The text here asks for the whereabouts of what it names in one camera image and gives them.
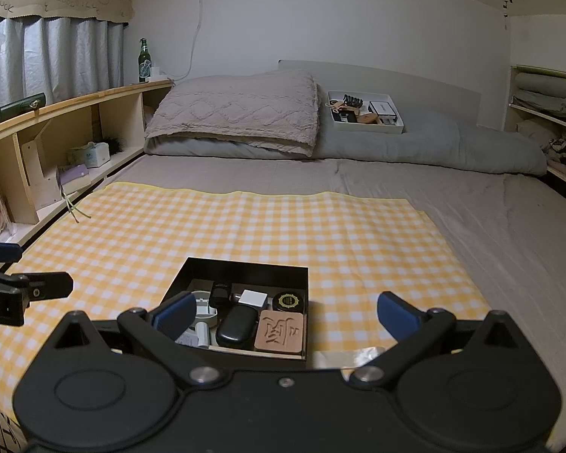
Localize wooden bedside shelf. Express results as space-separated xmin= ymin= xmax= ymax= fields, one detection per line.
xmin=0 ymin=79 xmax=175 ymax=247

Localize green straps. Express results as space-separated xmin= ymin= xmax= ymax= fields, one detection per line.
xmin=60 ymin=183 xmax=94 ymax=223

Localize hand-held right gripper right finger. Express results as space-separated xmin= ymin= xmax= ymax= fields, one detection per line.
xmin=351 ymin=291 xmax=520 ymax=390

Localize green glasses case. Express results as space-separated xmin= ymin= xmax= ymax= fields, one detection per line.
xmin=0 ymin=92 xmax=47 ymax=122

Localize black charger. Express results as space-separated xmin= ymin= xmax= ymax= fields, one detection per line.
xmin=210 ymin=281 xmax=233 ymax=308

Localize white wall cable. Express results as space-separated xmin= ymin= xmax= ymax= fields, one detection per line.
xmin=169 ymin=0 xmax=214 ymax=82

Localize black round tin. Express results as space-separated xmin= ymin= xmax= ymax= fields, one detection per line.
xmin=272 ymin=291 xmax=308 ymax=317

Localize white tray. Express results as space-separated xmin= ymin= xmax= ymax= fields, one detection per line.
xmin=326 ymin=91 xmax=405 ymax=135

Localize grey tool with white handle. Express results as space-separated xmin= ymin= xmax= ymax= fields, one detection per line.
xmin=188 ymin=291 xmax=218 ymax=348

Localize folded green bedding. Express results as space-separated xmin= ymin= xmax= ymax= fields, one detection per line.
xmin=511 ymin=72 xmax=566 ymax=126

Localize grey folded duvet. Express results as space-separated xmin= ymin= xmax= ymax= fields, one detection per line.
xmin=310 ymin=106 xmax=549 ymax=179

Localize grey textured pillow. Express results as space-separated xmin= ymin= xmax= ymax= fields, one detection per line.
xmin=143 ymin=69 xmax=322 ymax=159

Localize grey curtains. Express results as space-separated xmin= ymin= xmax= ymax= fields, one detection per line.
xmin=0 ymin=15 xmax=126 ymax=129

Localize clear plastic wrap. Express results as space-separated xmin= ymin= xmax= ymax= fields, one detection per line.
xmin=311 ymin=346 xmax=393 ymax=371

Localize purple box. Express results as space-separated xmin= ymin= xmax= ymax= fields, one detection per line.
xmin=56 ymin=162 xmax=90 ymax=188

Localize black earbuds case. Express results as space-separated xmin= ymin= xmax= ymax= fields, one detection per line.
xmin=215 ymin=304 xmax=260 ymax=348

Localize white cube charger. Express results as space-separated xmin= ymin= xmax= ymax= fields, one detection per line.
xmin=239 ymin=289 xmax=269 ymax=311

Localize black cardboard box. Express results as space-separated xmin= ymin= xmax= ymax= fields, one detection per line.
xmin=161 ymin=257 xmax=310 ymax=371

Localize light wooden board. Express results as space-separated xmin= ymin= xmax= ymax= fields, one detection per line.
xmin=21 ymin=143 xmax=60 ymax=211

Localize carved wooden coaster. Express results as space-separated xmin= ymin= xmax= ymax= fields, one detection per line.
xmin=253 ymin=310 xmax=308 ymax=354

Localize white tissue box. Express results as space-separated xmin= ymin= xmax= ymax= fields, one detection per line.
xmin=77 ymin=141 xmax=111 ymax=169

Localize white side shelf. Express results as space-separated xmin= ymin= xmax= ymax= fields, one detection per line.
xmin=502 ymin=63 xmax=566 ymax=200

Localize yellow checkered mat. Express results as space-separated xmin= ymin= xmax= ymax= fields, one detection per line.
xmin=0 ymin=181 xmax=494 ymax=417

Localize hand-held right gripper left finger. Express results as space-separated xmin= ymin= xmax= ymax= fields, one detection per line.
xmin=51 ymin=291 xmax=221 ymax=391

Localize green glass bottle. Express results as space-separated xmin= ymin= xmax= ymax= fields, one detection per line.
xmin=138 ymin=37 xmax=153 ymax=84

